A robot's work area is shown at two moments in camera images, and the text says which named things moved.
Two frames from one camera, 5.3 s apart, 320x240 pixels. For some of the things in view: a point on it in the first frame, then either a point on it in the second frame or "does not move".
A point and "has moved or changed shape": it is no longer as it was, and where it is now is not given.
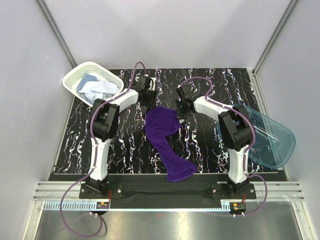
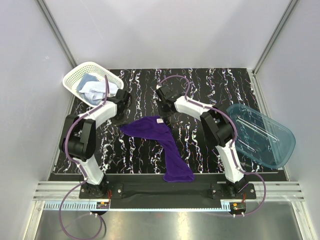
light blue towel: x=86 y=78 does not move
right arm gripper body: x=181 y=112 to x=163 y=111
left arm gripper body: x=150 y=99 to x=120 y=118
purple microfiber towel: x=160 y=122 has moved or changed shape
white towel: x=94 y=90 does not move
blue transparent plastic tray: x=274 y=143 does not move
